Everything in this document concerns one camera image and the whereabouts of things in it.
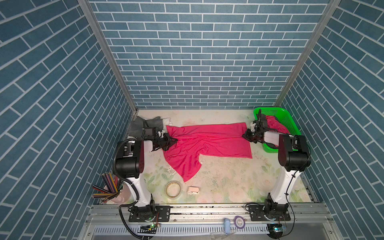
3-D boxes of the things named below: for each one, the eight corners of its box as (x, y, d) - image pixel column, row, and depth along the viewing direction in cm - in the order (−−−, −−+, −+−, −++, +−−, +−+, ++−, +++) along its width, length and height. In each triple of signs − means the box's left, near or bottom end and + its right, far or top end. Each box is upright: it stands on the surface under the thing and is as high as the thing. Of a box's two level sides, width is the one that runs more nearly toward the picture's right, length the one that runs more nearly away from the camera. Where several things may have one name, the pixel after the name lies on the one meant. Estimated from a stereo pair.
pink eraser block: (187, 194, 82) (187, 192, 79) (187, 188, 84) (187, 186, 81) (199, 194, 82) (199, 192, 79) (199, 188, 84) (199, 186, 81)
